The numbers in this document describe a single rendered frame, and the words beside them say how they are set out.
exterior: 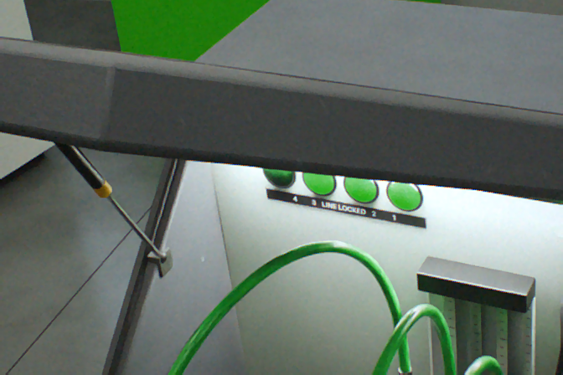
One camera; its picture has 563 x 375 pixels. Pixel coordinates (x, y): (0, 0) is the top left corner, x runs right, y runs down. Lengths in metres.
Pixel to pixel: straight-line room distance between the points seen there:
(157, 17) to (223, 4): 0.32
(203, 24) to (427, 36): 2.65
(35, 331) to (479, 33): 2.37
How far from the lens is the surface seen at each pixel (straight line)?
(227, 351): 1.66
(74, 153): 1.27
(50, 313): 3.66
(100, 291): 3.69
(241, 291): 1.17
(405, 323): 1.16
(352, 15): 1.59
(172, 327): 1.51
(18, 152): 4.39
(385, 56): 1.46
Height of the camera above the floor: 2.12
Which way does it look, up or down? 30 degrees down
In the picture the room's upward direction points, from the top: 8 degrees counter-clockwise
